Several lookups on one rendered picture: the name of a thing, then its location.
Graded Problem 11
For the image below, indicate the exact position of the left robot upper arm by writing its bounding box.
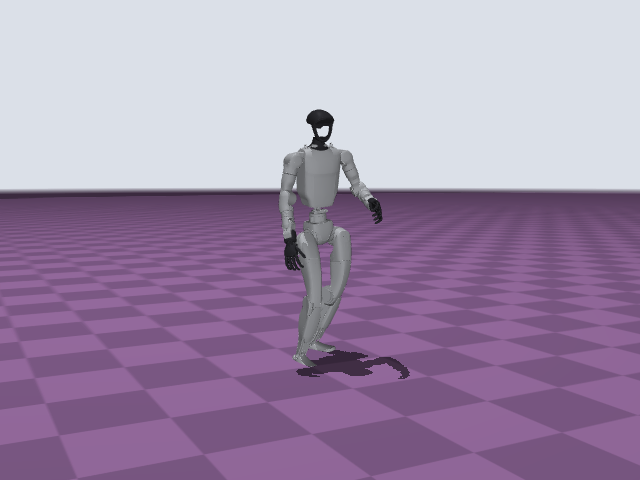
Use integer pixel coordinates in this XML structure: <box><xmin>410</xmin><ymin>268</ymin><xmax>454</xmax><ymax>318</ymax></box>
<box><xmin>338</xmin><ymin>149</ymin><xmax>364</xmax><ymax>197</ymax></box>

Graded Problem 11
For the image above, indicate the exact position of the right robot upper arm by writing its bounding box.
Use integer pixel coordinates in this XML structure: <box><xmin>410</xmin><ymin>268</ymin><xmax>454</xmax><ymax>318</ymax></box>
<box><xmin>279</xmin><ymin>151</ymin><xmax>304</xmax><ymax>205</ymax></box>

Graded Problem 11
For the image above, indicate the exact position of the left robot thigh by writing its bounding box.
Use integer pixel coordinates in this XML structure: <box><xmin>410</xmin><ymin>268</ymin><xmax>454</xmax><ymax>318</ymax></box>
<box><xmin>322</xmin><ymin>226</ymin><xmax>351</xmax><ymax>304</ymax></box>

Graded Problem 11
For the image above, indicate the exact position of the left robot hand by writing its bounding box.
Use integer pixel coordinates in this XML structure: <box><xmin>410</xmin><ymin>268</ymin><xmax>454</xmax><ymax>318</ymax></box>
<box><xmin>368</xmin><ymin>198</ymin><xmax>383</xmax><ymax>224</ymax></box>

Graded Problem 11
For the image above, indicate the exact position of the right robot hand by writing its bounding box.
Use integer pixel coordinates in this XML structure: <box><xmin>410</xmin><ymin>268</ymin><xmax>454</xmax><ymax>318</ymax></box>
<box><xmin>284</xmin><ymin>230</ymin><xmax>306</xmax><ymax>271</ymax></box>

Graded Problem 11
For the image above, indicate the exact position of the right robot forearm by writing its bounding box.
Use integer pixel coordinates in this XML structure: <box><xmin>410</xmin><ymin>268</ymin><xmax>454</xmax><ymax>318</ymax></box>
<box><xmin>279</xmin><ymin>191</ymin><xmax>296</xmax><ymax>239</ymax></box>

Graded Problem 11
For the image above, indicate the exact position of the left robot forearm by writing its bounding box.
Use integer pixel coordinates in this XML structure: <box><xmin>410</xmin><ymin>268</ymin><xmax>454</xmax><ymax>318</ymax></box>
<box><xmin>357</xmin><ymin>182</ymin><xmax>377</xmax><ymax>210</ymax></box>

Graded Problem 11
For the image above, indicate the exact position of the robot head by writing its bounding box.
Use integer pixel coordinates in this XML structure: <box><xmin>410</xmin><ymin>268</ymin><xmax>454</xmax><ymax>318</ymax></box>
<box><xmin>306</xmin><ymin>110</ymin><xmax>334</xmax><ymax>151</ymax></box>

